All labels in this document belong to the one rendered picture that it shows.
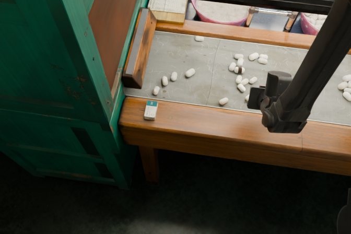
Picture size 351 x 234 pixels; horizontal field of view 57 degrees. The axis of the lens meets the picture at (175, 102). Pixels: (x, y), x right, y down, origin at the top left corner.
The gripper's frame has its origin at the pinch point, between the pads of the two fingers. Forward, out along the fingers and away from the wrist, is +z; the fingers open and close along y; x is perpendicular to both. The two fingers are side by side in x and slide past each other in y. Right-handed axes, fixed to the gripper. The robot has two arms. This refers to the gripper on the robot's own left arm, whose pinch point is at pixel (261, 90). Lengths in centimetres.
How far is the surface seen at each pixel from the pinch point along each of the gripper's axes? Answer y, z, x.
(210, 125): 14.1, -1.8, 13.0
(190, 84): 22.3, 11.8, 4.1
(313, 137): -18.4, -1.3, 12.7
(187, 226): 15, 34, 84
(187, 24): 26.3, 28.6, -14.4
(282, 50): -10.3, 26.7, -9.3
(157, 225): 30, 33, 85
